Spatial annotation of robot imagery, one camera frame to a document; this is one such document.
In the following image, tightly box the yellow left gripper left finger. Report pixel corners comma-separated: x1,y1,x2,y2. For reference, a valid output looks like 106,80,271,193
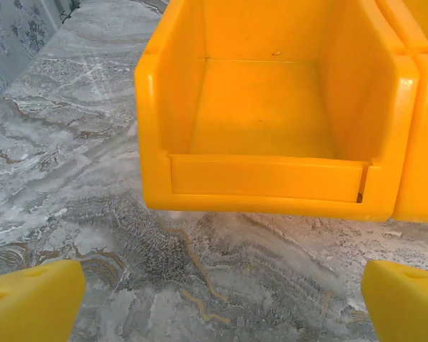
0,259,86,342

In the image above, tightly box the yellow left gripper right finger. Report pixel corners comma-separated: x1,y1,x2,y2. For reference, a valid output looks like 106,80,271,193
362,259,428,342

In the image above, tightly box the yellow plastic storage bin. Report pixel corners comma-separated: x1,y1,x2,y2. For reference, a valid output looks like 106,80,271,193
376,0,428,224
134,0,421,224

